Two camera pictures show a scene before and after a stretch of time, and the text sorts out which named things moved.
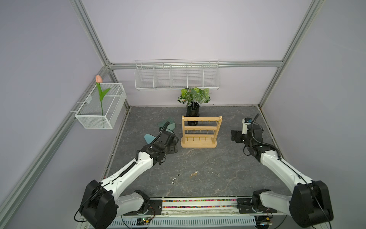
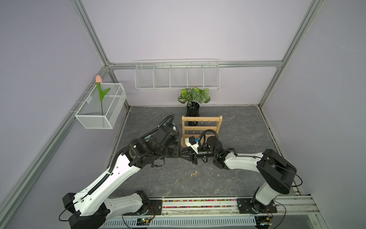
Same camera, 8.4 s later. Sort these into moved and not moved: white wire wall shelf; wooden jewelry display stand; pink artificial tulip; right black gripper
Moved: right black gripper
Not moved: white wire wall shelf; wooden jewelry display stand; pink artificial tulip
